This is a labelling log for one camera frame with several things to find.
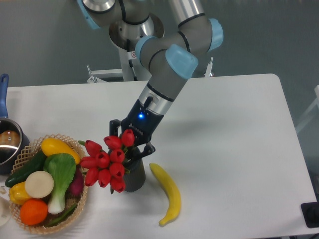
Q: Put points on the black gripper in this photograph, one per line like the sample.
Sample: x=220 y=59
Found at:
x=143 y=123

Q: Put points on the red tulip bouquet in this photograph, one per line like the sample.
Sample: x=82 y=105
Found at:
x=108 y=167

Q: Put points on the dark grey ribbed vase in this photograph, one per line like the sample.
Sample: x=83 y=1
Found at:
x=135 y=179

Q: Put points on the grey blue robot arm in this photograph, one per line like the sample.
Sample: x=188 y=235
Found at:
x=171 y=60

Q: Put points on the yellow banana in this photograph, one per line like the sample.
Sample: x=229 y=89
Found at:
x=172 y=192

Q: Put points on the green bok choy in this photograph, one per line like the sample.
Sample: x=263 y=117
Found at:
x=62 y=168

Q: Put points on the purple sweet potato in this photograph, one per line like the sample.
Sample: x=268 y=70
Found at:
x=77 y=185

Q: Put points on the yellow squash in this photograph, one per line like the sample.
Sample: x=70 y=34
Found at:
x=51 y=146

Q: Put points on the green cucumber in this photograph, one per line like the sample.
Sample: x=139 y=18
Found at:
x=33 y=165

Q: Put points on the green chili pepper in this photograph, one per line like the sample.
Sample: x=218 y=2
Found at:
x=63 y=217

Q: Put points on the orange fruit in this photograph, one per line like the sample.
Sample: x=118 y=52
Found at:
x=33 y=212

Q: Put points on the yellow bell pepper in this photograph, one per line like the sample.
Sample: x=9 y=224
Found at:
x=18 y=194

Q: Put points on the small white garlic piece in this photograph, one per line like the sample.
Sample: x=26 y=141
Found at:
x=2 y=190

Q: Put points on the black device at table edge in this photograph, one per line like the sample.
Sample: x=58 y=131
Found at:
x=311 y=214

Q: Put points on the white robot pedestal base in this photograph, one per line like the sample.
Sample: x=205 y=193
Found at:
x=127 y=67

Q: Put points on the blue handled saucepan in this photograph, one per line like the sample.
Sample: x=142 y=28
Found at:
x=12 y=138

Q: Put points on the white frame at right edge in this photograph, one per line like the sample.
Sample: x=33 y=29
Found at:
x=309 y=114

